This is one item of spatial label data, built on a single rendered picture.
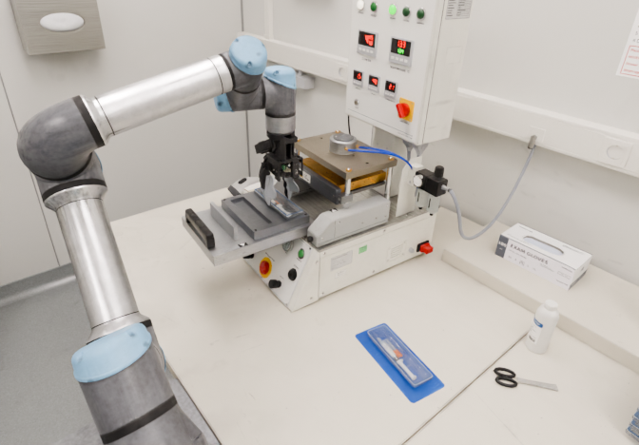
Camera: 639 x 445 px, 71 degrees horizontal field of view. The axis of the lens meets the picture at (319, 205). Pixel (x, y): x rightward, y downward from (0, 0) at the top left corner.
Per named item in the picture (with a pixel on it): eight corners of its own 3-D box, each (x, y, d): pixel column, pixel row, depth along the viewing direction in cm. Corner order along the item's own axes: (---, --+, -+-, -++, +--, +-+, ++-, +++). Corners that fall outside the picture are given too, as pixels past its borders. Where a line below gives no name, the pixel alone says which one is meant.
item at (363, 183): (342, 160, 145) (344, 132, 141) (388, 186, 130) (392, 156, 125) (298, 171, 137) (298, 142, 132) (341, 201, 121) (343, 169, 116)
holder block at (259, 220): (272, 193, 134) (272, 185, 133) (309, 222, 120) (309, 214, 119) (221, 206, 126) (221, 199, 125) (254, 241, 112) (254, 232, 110)
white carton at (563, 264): (513, 241, 148) (518, 222, 144) (585, 274, 133) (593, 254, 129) (493, 254, 141) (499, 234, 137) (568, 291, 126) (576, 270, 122)
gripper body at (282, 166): (278, 184, 112) (277, 139, 106) (261, 172, 118) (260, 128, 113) (303, 178, 116) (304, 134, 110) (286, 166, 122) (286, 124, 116)
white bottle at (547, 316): (544, 341, 115) (561, 299, 108) (547, 357, 111) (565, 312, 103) (523, 338, 116) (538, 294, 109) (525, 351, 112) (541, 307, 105)
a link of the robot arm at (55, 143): (-17, 106, 71) (253, 19, 89) (8, 133, 81) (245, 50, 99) (15, 167, 70) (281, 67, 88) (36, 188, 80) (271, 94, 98)
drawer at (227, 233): (276, 201, 138) (276, 178, 134) (316, 234, 122) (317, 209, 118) (183, 227, 123) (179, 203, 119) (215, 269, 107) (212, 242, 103)
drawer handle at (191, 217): (193, 220, 119) (191, 206, 117) (215, 246, 109) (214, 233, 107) (185, 222, 118) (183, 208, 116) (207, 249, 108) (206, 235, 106)
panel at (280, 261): (239, 253, 143) (260, 201, 139) (287, 308, 122) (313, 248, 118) (234, 253, 142) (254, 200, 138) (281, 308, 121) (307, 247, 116)
